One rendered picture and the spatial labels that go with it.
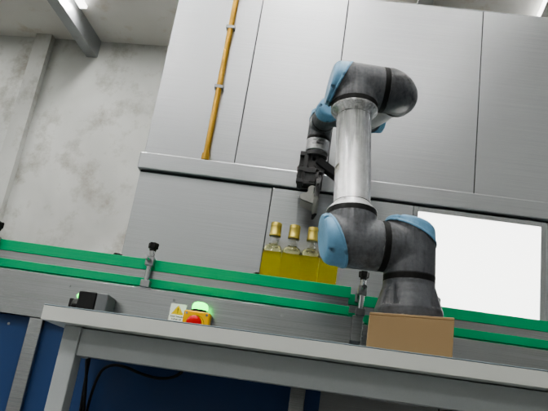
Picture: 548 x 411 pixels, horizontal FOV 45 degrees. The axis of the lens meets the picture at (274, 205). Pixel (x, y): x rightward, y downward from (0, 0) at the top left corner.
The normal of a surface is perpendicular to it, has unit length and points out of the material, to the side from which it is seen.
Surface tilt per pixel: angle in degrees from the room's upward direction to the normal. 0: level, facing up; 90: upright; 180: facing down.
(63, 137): 90
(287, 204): 90
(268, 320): 90
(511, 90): 90
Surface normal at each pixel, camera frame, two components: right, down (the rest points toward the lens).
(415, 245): 0.13, -0.29
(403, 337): -0.11, -0.33
